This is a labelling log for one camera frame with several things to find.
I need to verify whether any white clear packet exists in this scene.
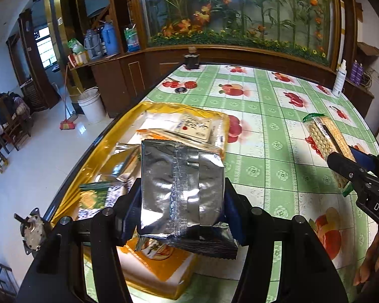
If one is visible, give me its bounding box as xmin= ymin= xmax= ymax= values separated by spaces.
xmin=144 ymin=110 xmax=185 ymax=131

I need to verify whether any person's right hand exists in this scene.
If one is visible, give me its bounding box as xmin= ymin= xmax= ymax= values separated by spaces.
xmin=354 ymin=234 xmax=379 ymax=288

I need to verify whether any dark green cookie packet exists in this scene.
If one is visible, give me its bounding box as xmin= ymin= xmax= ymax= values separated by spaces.
xmin=79 ymin=181 xmax=112 ymax=210

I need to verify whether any brown broken board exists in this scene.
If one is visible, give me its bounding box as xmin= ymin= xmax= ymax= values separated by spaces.
xmin=357 ymin=42 xmax=379 ymax=58

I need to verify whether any blue thermos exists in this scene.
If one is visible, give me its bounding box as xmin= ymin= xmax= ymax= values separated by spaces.
xmin=100 ymin=20 xmax=120 ymax=56

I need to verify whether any orange snack packet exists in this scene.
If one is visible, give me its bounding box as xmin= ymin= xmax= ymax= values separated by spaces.
xmin=136 ymin=128 xmax=190 ymax=141

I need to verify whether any red white box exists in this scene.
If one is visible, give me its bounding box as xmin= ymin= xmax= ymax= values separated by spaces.
xmin=68 ymin=52 xmax=90 ymax=67

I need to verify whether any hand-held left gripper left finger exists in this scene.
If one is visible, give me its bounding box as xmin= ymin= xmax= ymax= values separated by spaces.
xmin=15 ymin=177 xmax=143 ymax=303

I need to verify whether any green checked fruit tablecloth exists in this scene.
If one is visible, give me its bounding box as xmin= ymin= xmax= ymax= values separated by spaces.
xmin=85 ymin=64 xmax=379 ymax=303

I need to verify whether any yellow picture snack packet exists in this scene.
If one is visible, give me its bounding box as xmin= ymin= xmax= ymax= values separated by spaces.
xmin=123 ymin=237 xmax=199 ymax=300

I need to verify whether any white spray bottle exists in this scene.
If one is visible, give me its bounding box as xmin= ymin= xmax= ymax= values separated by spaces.
xmin=331 ymin=59 xmax=348 ymax=98

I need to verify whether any grey thermos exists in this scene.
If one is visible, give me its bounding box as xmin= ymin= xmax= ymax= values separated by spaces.
xmin=84 ymin=28 xmax=103 ymax=59

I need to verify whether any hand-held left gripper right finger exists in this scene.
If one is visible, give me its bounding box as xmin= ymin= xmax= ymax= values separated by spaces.
xmin=223 ymin=177 xmax=349 ymax=303

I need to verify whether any clear green-ended cracker packet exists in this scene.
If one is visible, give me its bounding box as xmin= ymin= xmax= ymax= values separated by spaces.
xmin=302 ymin=113 xmax=357 ymax=196

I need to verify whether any yellow-rimmed white tray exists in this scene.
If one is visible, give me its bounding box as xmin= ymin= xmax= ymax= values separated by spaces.
xmin=49 ymin=101 xmax=231 ymax=300

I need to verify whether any dark glass jar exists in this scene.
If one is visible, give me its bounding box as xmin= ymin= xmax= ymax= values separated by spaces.
xmin=183 ymin=47 xmax=201 ymax=70

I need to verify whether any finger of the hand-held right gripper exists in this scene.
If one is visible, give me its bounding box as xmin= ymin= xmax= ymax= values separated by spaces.
xmin=350 ymin=147 xmax=379 ymax=177
xmin=327 ymin=151 xmax=368 ymax=196

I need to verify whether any silver foil snack packet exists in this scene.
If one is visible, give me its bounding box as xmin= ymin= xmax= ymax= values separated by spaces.
xmin=136 ymin=139 xmax=239 ymax=259

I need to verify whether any white plastic bucket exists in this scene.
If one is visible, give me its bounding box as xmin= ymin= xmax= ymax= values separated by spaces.
xmin=77 ymin=87 xmax=107 ymax=124

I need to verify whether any small metal motor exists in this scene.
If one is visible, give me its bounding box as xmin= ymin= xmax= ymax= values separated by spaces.
xmin=14 ymin=208 xmax=53 ymax=255

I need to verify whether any glass artificial flower display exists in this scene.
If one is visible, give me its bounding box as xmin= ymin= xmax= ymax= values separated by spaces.
xmin=136 ymin=0 xmax=338 ymax=67

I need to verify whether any cream printed packet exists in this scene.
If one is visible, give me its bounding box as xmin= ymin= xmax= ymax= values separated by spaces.
xmin=177 ymin=114 xmax=214 ymax=142

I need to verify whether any red broom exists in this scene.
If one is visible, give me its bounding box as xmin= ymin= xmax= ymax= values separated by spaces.
xmin=59 ymin=66 xmax=78 ymax=131

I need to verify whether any green white bag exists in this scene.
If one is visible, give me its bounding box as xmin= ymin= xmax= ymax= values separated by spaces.
xmin=68 ymin=38 xmax=86 ymax=56

